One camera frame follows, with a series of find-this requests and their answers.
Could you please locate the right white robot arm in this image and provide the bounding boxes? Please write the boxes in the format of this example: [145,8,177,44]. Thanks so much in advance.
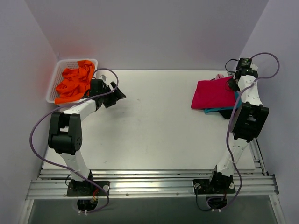
[207,58,269,193]

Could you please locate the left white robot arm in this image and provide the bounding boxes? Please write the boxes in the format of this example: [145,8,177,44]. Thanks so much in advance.
[48,79,126,196]

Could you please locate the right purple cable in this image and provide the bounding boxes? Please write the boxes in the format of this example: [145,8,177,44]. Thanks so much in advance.
[206,52,280,208]

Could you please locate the crimson red t-shirt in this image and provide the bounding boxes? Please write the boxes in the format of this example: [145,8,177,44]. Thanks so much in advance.
[191,77,238,110]

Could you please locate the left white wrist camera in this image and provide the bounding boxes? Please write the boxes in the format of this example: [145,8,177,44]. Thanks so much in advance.
[97,74,107,81]

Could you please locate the crumpled orange t-shirt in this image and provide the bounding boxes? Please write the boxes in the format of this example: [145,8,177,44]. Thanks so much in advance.
[55,60,95,104]

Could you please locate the folded black t-shirt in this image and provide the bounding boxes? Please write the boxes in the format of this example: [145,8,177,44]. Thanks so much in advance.
[219,110,233,120]

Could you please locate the purple cable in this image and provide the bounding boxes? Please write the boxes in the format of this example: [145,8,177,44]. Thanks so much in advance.
[29,68,119,213]
[206,52,280,208]

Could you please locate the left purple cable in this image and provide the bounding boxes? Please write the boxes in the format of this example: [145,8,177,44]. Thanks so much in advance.
[29,68,119,213]

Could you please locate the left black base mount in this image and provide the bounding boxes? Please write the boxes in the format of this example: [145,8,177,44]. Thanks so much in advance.
[66,173,110,197]

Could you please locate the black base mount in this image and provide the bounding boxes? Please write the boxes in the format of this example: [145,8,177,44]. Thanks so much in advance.
[193,171,236,195]
[66,173,110,197]

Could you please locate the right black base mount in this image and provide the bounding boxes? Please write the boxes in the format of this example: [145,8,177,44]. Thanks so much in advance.
[193,171,236,195]

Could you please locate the white plastic basket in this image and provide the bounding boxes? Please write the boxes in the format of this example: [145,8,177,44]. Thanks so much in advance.
[46,58,98,104]

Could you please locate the folded teal t-shirt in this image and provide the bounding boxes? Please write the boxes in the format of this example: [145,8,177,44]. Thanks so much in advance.
[203,100,242,114]

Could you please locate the folded pink t-shirt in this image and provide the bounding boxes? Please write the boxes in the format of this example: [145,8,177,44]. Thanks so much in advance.
[215,74,225,80]

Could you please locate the aluminium rail frame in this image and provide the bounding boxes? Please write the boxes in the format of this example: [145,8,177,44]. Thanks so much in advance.
[18,115,280,224]

